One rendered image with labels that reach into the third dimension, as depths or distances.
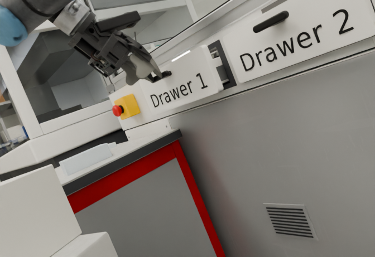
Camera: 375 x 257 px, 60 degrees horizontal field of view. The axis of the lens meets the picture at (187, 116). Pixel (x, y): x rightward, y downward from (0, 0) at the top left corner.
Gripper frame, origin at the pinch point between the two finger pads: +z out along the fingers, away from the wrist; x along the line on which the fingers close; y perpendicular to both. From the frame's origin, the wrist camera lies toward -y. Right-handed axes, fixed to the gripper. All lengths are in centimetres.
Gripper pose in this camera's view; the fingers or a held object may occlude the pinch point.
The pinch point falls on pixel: (154, 73)
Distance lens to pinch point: 80.2
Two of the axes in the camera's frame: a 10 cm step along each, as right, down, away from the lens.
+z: 7.1, 5.7, 4.1
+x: 5.9, -1.8, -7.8
